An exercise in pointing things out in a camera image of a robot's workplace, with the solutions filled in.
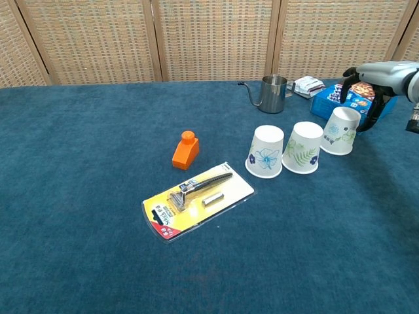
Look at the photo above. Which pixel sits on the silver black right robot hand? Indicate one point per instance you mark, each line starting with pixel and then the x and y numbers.
pixel 386 75

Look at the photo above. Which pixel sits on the white cup green fern print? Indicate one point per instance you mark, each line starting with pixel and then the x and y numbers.
pixel 304 144

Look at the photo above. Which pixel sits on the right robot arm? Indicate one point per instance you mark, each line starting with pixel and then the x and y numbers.
pixel 414 88

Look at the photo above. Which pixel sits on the white cup green vine print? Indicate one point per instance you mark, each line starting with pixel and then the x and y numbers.
pixel 342 131

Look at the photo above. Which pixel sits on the white cup large blue flower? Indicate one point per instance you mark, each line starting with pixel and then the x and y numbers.
pixel 265 144

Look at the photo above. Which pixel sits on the woven folding screen panel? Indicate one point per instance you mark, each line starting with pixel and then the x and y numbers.
pixel 216 39
pixel 337 36
pixel 95 39
pixel 410 49
pixel 13 55

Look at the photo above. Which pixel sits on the blue cookie box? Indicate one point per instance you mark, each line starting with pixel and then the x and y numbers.
pixel 324 104

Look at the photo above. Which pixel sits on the white crumpled snack packet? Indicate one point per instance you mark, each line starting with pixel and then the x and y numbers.
pixel 307 85

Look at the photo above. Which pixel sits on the steel gooseneck pour-over kettle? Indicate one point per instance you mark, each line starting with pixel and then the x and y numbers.
pixel 271 95

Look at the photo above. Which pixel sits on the razor in yellow blister pack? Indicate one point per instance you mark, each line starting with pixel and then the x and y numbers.
pixel 216 193

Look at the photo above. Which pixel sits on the orange plastic bottle-shaped block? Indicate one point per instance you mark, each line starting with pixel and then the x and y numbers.
pixel 185 153

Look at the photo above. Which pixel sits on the blue velvet tablecloth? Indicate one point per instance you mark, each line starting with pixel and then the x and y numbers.
pixel 82 170

